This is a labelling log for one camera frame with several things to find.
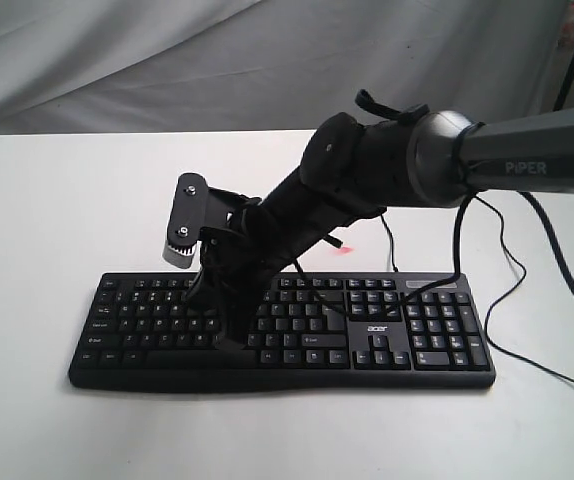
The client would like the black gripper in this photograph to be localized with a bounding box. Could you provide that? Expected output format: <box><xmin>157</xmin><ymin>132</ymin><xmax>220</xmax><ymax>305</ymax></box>
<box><xmin>181</xmin><ymin>209</ymin><xmax>287</xmax><ymax>352</ymax></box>

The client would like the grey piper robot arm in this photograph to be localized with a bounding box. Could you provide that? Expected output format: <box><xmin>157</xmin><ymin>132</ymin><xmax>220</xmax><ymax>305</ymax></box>
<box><xmin>168</xmin><ymin>92</ymin><xmax>574</xmax><ymax>351</ymax></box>

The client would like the black acer keyboard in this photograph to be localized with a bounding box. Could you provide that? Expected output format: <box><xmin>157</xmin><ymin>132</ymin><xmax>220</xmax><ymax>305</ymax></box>
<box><xmin>68</xmin><ymin>272</ymin><xmax>496</xmax><ymax>393</ymax></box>

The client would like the grey backdrop cloth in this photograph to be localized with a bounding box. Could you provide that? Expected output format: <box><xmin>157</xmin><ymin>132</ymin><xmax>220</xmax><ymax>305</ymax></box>
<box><xmin>0</xmin><ymin>1</ymin><xmax>568</xmax><ymax>134</ymax></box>

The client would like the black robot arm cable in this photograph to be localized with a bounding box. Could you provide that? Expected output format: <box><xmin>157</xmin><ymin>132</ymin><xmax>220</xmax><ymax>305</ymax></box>
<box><xmin>291</xmin><ymin>192</ymin><xmax>574</xmax><ymax>346</ymax></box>

